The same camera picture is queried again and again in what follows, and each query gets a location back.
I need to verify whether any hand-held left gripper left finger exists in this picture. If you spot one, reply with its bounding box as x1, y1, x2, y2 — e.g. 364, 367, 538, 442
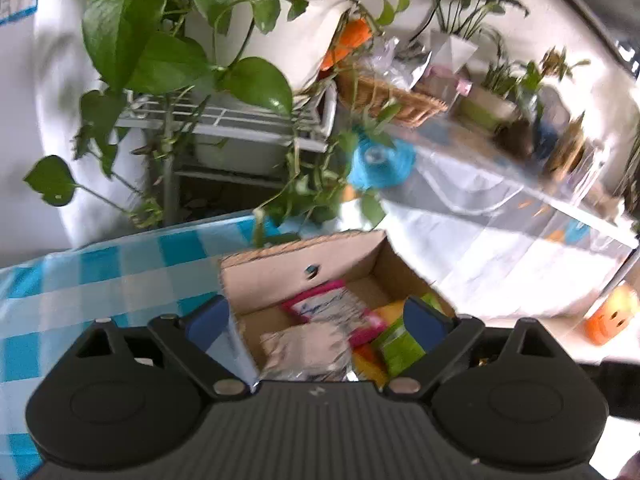
75, 294, 251, 398

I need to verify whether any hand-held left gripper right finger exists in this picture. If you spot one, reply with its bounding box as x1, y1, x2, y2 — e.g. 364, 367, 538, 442
387, 296, 566, 396

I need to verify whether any green snack bag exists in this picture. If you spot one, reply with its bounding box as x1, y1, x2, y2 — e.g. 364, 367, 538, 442
372, 292, 446, 378

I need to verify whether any orange-red snack bag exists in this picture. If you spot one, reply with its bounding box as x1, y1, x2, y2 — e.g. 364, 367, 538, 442
350, 345, 391, 388

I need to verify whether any cardboard box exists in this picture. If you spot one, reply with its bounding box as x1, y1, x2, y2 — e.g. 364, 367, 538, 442
219, 230, 456, 386

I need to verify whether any pink snack bag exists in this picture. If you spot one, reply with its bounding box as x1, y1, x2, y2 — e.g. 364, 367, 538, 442
281, 280, 388, 348

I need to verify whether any silver foil snack bag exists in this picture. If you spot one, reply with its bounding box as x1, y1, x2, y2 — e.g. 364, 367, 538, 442
259, 321, 353, 383

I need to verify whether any orange pumpkin toy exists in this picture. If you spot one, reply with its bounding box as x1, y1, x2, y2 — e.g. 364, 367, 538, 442
585, 282, 640, 346

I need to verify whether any side table with clear cover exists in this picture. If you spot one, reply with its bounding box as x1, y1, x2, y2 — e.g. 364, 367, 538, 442
380, 120, 640, 321

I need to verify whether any blue checked tablecloth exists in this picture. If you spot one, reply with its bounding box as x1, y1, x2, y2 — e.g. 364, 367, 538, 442
0, 212, 301, 480

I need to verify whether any blue tape roll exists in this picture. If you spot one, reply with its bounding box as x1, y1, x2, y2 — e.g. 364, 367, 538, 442
350, 132, 417, 191

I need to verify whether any dark brown pot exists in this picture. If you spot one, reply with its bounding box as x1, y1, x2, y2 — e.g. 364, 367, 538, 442
495, 117, 536, 161

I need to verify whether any white metal plant rack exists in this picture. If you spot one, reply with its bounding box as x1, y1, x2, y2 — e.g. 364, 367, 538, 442
115, 80, 338, 226

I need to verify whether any small green plant pot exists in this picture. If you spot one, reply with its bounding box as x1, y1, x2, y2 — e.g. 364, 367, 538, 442
457, 85, 518, 131

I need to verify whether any wicker basket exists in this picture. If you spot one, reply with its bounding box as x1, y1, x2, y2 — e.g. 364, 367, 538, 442
335, 67, 448, 128

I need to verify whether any clear plastic bag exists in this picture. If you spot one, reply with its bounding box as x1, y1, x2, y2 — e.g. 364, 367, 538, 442
367, 35, 433, 91

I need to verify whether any small leafy plant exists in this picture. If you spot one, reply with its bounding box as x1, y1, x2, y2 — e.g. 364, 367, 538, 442
480, 45, 591, 96

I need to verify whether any white folded paper vase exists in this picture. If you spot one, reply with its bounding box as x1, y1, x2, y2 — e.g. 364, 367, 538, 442
430, 27, 478, 68

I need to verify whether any orange carrot toy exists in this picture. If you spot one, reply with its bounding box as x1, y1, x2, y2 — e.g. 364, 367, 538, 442
320, 19, 373, 71

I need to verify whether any green pothos plant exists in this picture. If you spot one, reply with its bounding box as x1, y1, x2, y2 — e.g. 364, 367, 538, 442
22, 0, 416, 246

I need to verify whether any white plant pot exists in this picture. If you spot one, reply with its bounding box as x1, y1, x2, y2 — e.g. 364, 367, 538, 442
185, 0, 356, 93

